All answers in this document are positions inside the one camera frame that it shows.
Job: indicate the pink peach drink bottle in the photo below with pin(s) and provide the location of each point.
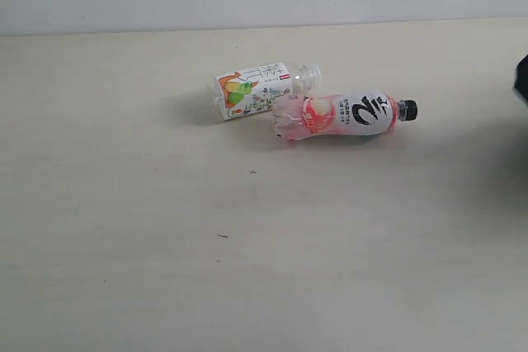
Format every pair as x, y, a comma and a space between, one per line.
367, 113

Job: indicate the tea bottle with fruit label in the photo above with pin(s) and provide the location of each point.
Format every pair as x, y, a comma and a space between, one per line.
250, 91

